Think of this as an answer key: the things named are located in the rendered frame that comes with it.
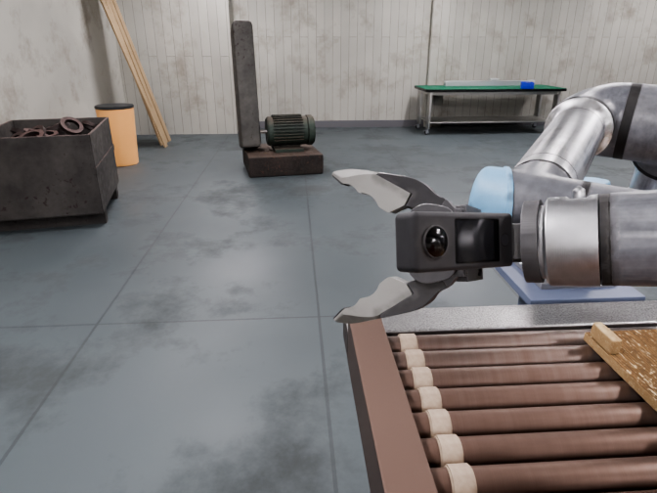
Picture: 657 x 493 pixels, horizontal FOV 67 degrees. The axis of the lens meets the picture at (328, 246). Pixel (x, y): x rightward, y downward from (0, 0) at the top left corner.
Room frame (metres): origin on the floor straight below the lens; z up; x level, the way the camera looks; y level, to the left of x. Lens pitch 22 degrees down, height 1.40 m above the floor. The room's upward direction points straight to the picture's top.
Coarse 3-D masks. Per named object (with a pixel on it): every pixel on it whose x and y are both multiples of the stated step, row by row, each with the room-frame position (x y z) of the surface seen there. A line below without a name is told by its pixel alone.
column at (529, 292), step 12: (504, 276) 1.13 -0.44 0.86; (516, 276) 1.11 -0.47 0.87; (516, 288) 1.06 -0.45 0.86; (528, 288) 1.04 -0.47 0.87; (588, 288) 1.04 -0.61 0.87; (600, 288) 1.04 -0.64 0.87; (612, 288) 1.04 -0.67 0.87; (624, 288) 1.04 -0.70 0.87; (528, 300) 1.00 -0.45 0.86; (540, 300) 0.99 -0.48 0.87; (552, 300) 0.99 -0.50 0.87; (564, 300) 0.99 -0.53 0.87; (576, 300) 0.99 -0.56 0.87; (588, 300) 0.99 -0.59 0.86; (600, 300) 1.00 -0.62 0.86; (612, 300) 1.00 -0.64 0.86; (624, 300) 1.00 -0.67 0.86; (636, 300) 1.00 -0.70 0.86
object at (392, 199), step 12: (348, 180) 0.48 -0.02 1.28; (360, 180) 0.47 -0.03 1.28; (372, 180) 0.47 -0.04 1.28; (384, 180) 0.46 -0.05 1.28; (360, 192) 0.47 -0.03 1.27; (372, 192) 0.46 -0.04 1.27; (384, 192) 0.46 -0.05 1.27; (396, 192) 0.45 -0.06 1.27; (408, 192) 0.45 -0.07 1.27; (384, 204) 0.45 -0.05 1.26; (396, 204) 0.45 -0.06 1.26
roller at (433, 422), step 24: (528, 408) 0.57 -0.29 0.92; (552, 408) 0.57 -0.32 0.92; (576, 408) 0.57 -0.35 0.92; (600, 408) 0.57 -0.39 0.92; (624, 408) 0.57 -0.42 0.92; (648, 408) 0.57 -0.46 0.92; (432, 432) 0.53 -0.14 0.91; (456, 432) 0.54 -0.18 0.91; (480, 432) 0.54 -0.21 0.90; (504, 432) 0.54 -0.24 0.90; (528, 432) 0.54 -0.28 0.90
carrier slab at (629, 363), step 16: (624, 336) 0.73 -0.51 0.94; (640, 336) 0.73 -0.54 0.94; (656, 336) 0.73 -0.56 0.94; (624, 352) 0.68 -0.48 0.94; (640, 352) 0.68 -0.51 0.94; (656, 352) 0.68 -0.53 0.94; (624, 368) 0.64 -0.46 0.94; (640, 368) 0.64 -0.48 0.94; (656, 368) 0.64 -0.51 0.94; (640, 384) 0.60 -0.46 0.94; (656, 384) 0.60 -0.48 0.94; (656, 400) 0.57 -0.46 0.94
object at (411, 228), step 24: (408, 216) 0.35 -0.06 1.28; (432, 216) 0.36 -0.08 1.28; (456, 216) 0.37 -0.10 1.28; (480, 216) 0.38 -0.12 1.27; (504, 216) 0.40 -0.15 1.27; (408, 240) 0.34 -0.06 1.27; (432, 240) 0.34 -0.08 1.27; (456, 240) 0.36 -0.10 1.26; (480, 240) 0.38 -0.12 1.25; (504, 240) 0.39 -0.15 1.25; (408, 264) 0.34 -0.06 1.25; (432, 264) 0.34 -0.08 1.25; (456, 264) 0.35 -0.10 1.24; (480, 264) 0.37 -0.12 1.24; (504, 264) 0.38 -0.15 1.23
